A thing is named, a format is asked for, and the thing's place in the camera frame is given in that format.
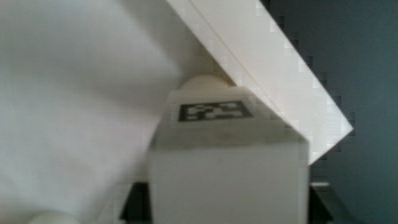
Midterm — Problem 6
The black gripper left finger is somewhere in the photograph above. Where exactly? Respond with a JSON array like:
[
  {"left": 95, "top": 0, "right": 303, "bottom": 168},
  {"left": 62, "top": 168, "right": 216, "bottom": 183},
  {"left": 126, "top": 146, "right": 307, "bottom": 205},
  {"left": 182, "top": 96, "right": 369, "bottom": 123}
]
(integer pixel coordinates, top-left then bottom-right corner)
[{"left": 118, "top": 182, "right": 152, "bottom": 224}]

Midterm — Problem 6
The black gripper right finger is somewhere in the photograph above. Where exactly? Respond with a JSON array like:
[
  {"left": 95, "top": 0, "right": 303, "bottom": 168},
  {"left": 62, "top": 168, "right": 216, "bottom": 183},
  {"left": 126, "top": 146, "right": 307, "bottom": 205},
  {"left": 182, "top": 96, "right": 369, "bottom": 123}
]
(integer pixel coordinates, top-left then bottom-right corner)
[{"left": 307, "top": 182, "right": 344, "bottom": 224}]

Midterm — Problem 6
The white leg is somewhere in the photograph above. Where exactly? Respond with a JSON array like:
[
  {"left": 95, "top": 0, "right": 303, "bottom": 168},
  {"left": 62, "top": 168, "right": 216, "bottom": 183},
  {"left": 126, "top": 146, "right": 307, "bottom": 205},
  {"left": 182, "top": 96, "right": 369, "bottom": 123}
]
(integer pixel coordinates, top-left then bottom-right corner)
[{"left": 147, "top": 75, "right": 309, "bottom": 224}]

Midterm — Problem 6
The white square tabletop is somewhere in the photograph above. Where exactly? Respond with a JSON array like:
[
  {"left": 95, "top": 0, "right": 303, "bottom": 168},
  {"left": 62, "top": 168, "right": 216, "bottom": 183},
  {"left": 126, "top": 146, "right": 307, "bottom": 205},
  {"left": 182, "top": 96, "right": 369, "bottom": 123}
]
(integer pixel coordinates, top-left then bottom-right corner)
[{"left": 0, "top": 0, "right": 351, "bottom": 224}]

